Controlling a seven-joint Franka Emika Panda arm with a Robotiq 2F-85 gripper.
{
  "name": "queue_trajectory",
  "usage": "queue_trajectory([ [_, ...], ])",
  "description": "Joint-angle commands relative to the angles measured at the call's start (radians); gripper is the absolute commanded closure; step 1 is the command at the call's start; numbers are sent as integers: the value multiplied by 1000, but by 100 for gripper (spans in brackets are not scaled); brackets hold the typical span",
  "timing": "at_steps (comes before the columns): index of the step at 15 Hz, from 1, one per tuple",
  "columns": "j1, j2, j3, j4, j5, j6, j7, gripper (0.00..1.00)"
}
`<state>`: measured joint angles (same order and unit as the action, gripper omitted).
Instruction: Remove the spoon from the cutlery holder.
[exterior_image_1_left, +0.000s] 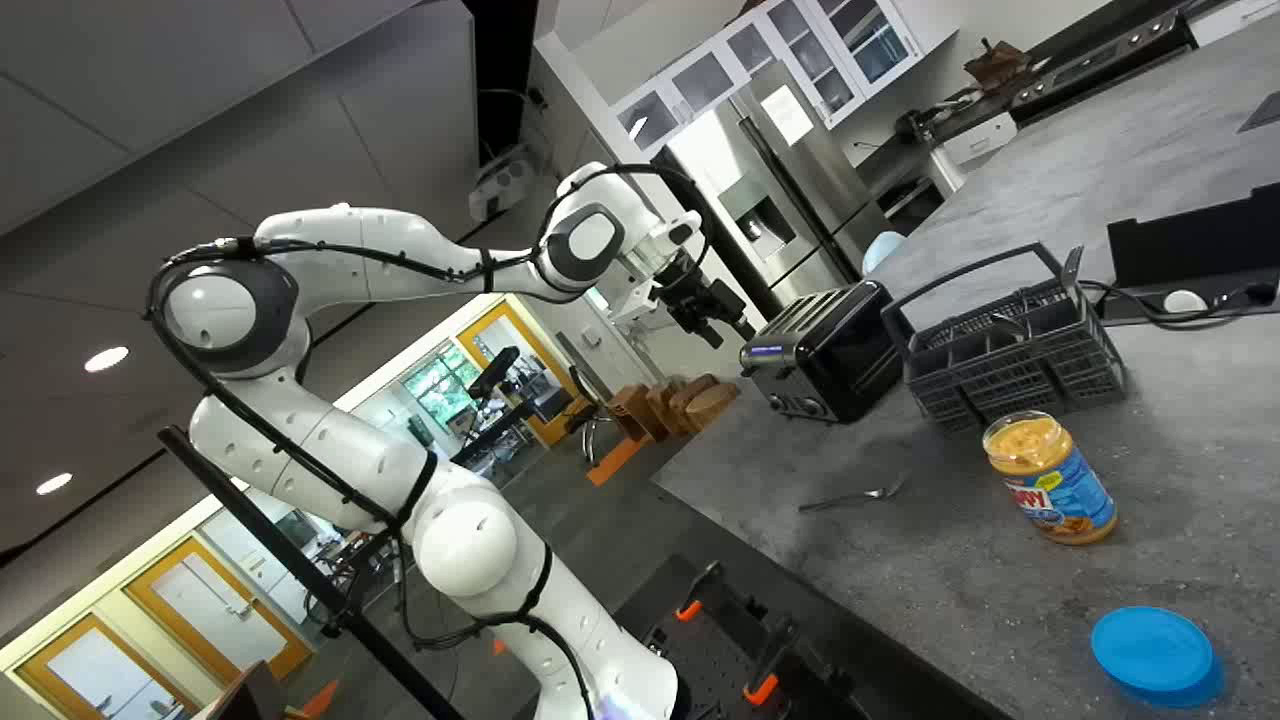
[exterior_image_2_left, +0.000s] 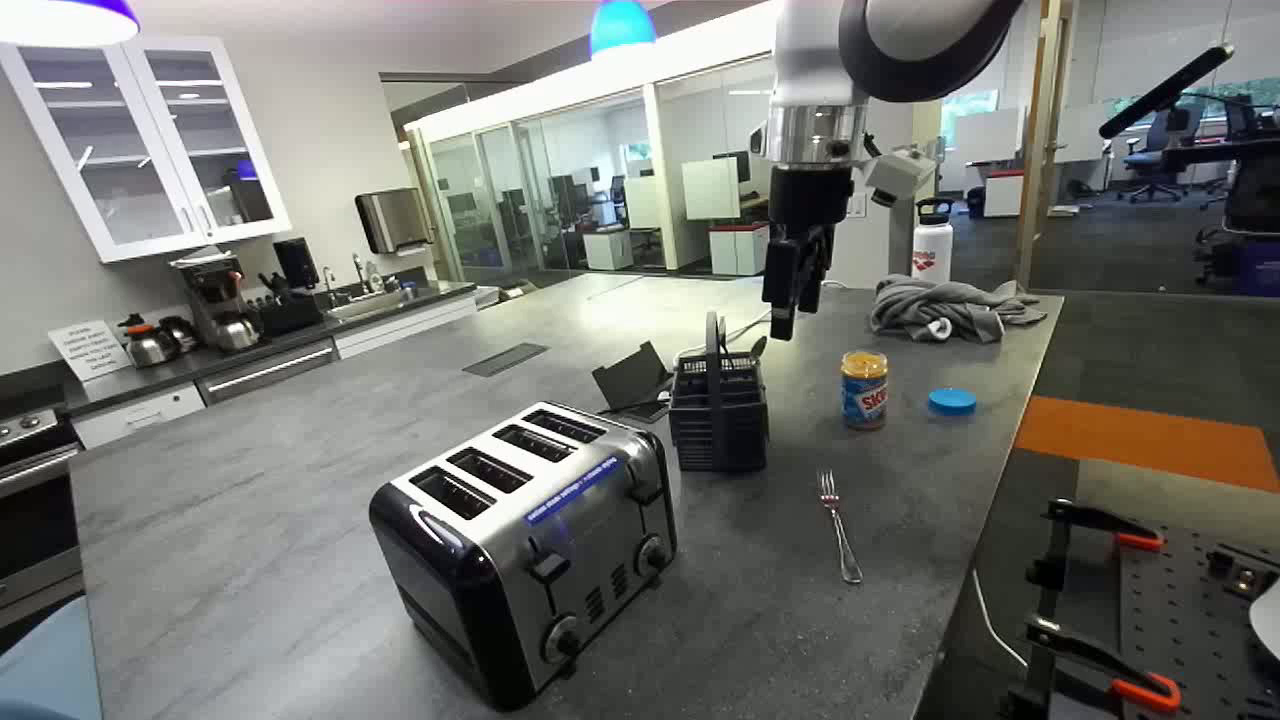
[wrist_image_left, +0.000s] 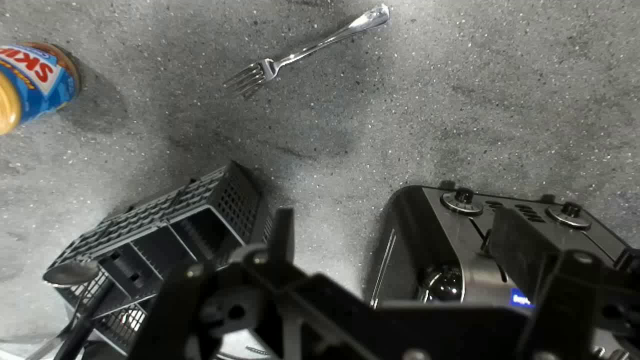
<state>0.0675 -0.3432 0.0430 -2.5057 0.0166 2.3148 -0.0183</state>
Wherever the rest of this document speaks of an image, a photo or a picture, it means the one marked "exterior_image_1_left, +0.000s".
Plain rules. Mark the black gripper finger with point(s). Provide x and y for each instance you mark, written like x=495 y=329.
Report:
x=745 y=322
x=708 y=336

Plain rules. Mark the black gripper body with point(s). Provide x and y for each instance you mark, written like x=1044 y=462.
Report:
x=687 y=295

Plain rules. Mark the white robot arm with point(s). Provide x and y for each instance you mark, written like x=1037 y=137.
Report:
x=243 y=310

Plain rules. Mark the dark grey cutlery holder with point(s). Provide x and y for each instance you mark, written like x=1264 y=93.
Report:
x=1041 y=346

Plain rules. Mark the black chrome four-slot toaster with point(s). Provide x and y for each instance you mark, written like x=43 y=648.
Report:
x=824 y=358

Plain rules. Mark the stainless steel refrigerator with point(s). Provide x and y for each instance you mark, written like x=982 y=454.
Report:
x=781 y=190

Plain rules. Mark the black orange clamp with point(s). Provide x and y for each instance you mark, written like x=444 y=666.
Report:
x=760 y=685
x=698 y=588

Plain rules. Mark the black box on counter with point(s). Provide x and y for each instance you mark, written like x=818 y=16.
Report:
x=1223 y=248

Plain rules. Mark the blue plastic jar lid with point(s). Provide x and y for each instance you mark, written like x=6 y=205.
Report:
x=1159 y=659

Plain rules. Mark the white glass-door wall cabinet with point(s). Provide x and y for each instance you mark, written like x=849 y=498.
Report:
x=835 y=53

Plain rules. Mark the black camera pole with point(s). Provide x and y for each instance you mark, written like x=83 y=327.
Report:
x=352 y=622

